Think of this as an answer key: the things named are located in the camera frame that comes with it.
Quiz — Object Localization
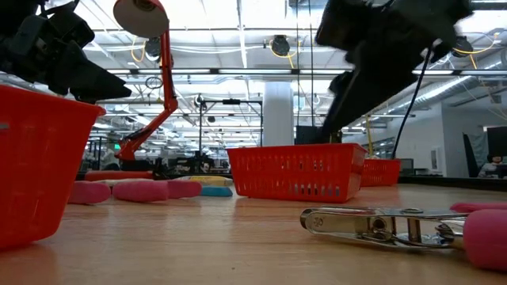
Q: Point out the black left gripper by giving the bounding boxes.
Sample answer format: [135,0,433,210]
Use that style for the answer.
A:
[0,15,132,105]

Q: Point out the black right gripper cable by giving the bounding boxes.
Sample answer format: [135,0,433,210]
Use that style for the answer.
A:
[391,46,433,160]

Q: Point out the thin black hanging cable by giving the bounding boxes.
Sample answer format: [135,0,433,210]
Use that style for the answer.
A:
[295,0,301,127]
[307,0,316,127]

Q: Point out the black monitor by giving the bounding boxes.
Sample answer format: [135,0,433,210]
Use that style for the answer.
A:
[486,126,507,158]

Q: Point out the black ceiling cable reel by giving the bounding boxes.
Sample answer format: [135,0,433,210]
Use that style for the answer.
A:
[143,36,162,60]
[451,35,475,59]
[270,34,292,57]

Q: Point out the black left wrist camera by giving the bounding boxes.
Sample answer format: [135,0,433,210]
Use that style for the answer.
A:
[47,2,96,48]

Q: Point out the dark grey panel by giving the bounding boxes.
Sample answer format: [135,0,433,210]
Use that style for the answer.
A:
[463,132,490,178]

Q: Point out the yellow crayon box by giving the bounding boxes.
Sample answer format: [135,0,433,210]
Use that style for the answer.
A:
[180,175,234,188]
[97,177,155,186]

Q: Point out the black box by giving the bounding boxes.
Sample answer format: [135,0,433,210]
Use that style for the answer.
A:
[295,125,342,146]

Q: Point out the black table frame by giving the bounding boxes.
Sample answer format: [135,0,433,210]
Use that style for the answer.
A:
[398,176,507,192]

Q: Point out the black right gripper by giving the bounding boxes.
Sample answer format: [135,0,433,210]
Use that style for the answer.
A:
[315,0,475,138]

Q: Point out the blue eraser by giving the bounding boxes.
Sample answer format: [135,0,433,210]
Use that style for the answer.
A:
[200,185,234,198]

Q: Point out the red desk lamp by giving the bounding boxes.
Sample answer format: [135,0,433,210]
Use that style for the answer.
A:
[82,0,179,182]

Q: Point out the yellow hanging cable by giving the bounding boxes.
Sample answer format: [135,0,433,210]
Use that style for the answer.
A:
[364,114,375,159]

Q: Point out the red plastic mesh basket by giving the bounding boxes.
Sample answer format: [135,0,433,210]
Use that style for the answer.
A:
[226,142,368,203]
[360,158,402,187]
[0,84,107,250]

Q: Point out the person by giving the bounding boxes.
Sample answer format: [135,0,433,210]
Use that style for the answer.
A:
[477,154,507,179]

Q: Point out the white building pillar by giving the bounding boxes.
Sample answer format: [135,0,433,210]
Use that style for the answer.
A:
[263,81,295,147]

